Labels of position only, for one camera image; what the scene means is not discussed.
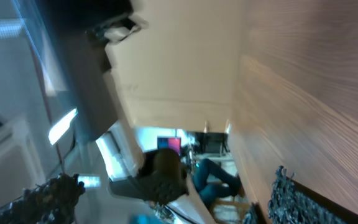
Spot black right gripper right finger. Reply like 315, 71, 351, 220
268, 166, 358, 224

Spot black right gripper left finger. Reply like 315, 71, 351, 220
0, 173, 86, 224

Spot Samsung Galaxy smartphone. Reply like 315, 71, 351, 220
12, 0, 133, 143

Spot seated person in background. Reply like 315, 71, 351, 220
141, 147, 244, 209

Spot background computer monitor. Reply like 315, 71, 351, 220
157, 136, 181, 154

